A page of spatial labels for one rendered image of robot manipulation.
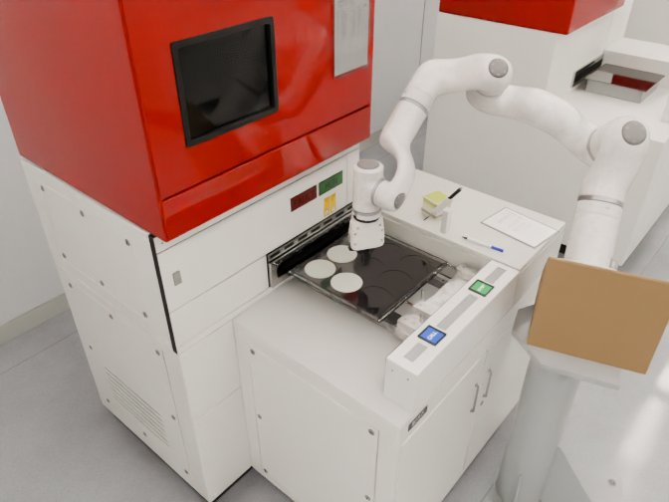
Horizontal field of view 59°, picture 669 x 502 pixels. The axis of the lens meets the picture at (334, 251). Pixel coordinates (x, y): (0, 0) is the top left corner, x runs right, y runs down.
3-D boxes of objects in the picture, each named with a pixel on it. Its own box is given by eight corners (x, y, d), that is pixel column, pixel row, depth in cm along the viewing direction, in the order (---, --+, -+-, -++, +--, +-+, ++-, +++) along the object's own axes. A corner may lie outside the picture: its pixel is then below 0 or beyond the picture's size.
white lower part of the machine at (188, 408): (105, 416, 253) (52, 262, 206) (247, 319, 304) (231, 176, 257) (212, 518, 215) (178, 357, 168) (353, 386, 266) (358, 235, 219)
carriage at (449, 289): (394, 336, 170) (394, 329, 169) (459, 277, 193) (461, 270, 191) (417, 349, 166) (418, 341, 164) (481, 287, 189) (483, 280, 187)
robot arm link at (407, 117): (452, 125, 165) (399, 219, 163) (406, 110, 173) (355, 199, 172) (443, 108, 157) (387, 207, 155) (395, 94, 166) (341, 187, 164)
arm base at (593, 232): (621, 282, 167) (635, 219, 168) (623, 272, 150) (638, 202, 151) (552, 268, 176) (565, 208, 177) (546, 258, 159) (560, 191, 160)
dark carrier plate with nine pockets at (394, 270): (292, 271, 189) (292, 269, 188) (359, 226, 210) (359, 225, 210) (377, 318, 170) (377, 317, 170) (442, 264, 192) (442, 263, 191)
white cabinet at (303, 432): (252, 480, 228) (231, 321, 181) (397, 345, 288) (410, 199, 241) (386, 593, 194) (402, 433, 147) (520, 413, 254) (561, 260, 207)
